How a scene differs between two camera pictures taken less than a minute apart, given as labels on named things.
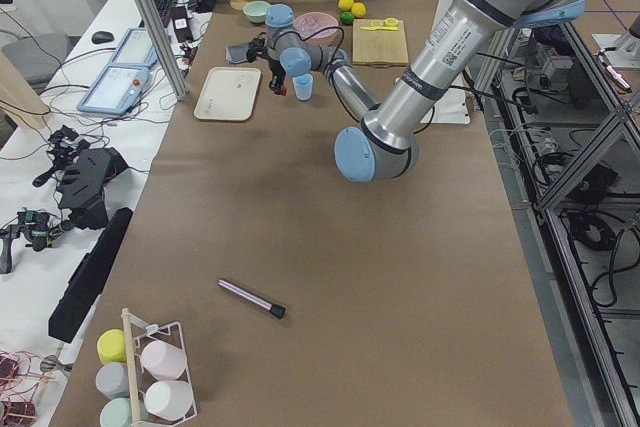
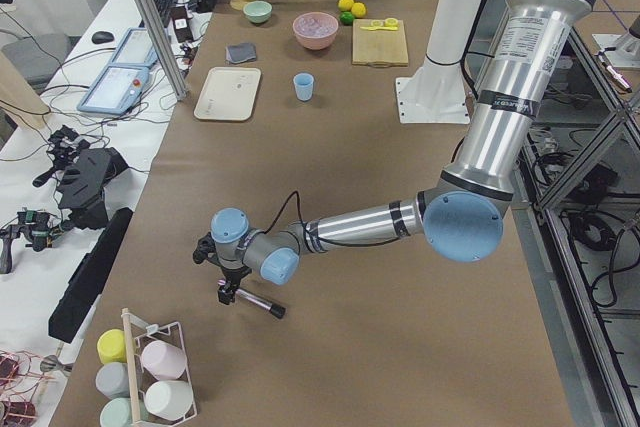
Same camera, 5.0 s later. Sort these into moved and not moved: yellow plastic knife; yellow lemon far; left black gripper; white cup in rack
Moved: left black gripper
Not moved: yellow plastic knife; white cup in rack; yellow lemon far
